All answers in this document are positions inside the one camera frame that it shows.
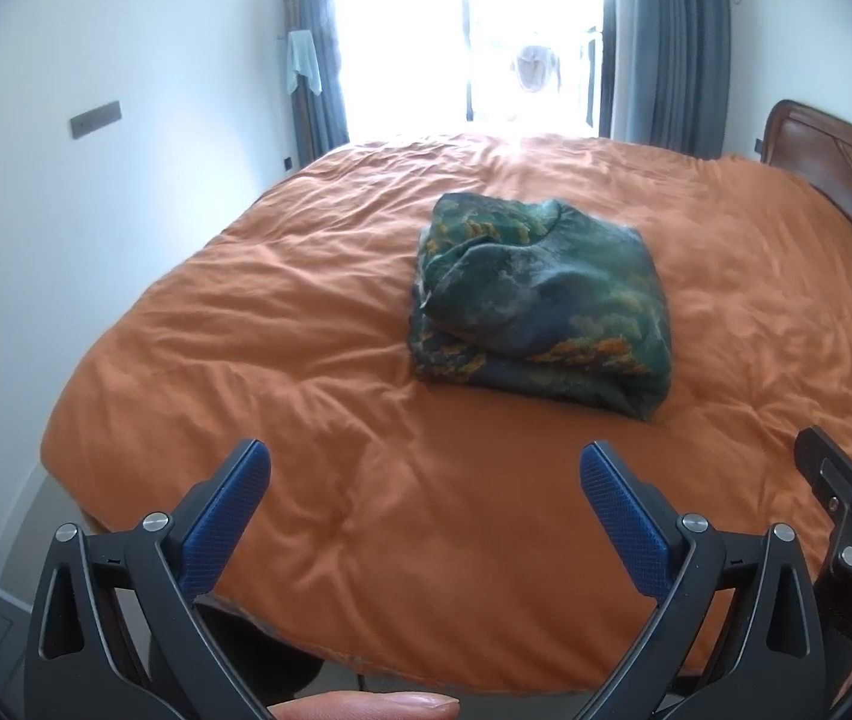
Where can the orange bed cover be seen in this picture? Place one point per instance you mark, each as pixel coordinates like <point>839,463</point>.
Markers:
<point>283,330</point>

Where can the grey wall plate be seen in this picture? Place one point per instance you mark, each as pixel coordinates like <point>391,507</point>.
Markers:
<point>96,120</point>

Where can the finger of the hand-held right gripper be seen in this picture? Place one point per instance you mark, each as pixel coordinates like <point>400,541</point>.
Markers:
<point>831,472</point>

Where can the hanging clothes outside window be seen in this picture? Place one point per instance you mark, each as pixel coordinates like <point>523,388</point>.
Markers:
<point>538,67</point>

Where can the bright window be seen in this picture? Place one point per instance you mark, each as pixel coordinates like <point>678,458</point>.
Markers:
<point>463,30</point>

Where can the light blue hanging cloth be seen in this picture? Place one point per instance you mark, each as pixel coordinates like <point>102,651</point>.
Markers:
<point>302,60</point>

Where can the wooden coat rack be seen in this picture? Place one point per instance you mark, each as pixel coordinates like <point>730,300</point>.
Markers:
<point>292,4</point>

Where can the grey curtain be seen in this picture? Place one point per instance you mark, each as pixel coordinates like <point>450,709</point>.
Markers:
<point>317,15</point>
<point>666,37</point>

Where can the wooden headboard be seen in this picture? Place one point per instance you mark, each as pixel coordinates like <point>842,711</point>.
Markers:
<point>838,157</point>

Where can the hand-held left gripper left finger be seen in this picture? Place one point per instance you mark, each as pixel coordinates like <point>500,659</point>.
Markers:
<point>227,517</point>

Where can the green printed garment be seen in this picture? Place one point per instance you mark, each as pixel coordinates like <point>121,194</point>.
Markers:
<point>538,300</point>

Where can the person's left hand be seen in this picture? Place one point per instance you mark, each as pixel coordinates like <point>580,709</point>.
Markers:
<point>366,709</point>

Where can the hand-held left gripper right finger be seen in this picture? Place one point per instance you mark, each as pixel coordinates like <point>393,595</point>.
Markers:
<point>621,517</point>

